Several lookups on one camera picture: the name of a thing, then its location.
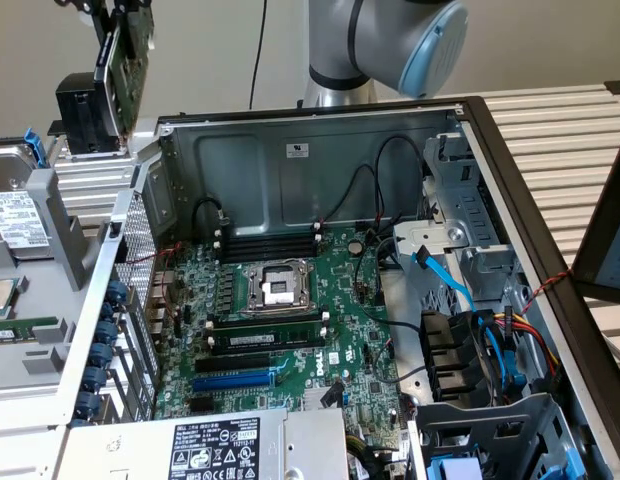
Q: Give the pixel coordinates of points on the short black expansion slot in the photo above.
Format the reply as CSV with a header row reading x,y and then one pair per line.
x,y
201,405

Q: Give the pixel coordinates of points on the blue card retention clip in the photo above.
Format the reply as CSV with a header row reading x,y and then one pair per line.
x,y
96,378
87,404
106,333
108,311
118,291
101,355

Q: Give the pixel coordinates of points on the blue expansion slot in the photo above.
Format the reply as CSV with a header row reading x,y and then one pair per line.
x,y
232,381

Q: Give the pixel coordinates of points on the silver power supply unit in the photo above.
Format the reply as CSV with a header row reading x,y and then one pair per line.
x,y
315,440

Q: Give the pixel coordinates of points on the black RAM slot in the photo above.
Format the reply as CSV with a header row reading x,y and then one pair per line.
x,y
270,248
270,242
270,255
265,320
270,235
265,327

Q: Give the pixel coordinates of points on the green graphics card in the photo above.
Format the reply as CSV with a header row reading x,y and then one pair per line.
x,y
132,85

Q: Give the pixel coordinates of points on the silver CPU socket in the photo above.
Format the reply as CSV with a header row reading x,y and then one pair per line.
x,y
277,287

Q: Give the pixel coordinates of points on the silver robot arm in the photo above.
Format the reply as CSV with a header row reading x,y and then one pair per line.
x,y
340,40

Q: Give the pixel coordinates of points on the black plastic box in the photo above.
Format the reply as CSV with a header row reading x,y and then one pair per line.
x,y
80,115

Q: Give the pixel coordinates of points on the blue plastic disk rail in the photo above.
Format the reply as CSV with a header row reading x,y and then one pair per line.
x,y
34,147

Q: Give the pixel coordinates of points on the grey metal drive cage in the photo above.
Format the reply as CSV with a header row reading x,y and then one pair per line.
x,y
470,430

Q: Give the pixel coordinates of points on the green motherboard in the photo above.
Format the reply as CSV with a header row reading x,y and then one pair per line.
x,y
350,300

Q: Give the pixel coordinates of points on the black table end cap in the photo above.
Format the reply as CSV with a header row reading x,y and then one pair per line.
x,y
617,92

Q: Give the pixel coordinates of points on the black plastic bracket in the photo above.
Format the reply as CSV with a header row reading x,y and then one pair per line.
x,y
450,350

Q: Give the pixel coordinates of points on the silver CPU chip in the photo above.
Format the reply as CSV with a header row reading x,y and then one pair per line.
x,y
0,297

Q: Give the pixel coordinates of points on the silver coin battery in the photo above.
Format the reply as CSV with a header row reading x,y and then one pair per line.
x,y
356,247

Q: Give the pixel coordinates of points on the silver port block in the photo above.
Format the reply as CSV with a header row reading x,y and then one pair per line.
x,y
158,311
162,283

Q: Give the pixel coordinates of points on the silver disk bay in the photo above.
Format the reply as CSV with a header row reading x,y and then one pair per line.
x,y
470,210

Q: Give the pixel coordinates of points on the open PC case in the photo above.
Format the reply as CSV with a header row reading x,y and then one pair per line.
x,y
230,170

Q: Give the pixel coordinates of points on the black framed monitor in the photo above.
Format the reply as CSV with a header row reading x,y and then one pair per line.
x,y
595,250

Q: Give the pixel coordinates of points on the black intrusion switch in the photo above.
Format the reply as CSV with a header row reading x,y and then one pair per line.
x,y
117,230

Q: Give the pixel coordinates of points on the silver chipset heatsink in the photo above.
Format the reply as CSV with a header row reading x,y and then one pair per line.
x,y
312,397

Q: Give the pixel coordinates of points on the silver hard disk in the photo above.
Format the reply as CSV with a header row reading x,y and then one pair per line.
x,y
15,220

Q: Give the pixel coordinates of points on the white case sticker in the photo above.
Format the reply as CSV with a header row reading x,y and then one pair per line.
x,y
298,150

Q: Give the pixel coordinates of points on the grey parts rack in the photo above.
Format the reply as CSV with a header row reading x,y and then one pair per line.
x,y
20,360

